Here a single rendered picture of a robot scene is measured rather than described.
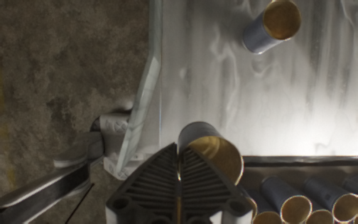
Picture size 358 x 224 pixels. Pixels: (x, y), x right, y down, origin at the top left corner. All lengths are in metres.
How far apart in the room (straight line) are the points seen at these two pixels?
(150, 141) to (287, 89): 0.34
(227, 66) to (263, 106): 0.13
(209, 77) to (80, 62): 1.55
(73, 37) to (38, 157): 1.40
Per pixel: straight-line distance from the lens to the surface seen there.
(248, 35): 0.34
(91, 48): 1.71
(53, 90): 1.92
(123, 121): 1.12
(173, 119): 0.31
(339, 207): 0.54
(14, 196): 0.84
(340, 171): 0.58
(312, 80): 0.44
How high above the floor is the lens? 1.39
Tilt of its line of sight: 83 degrees down
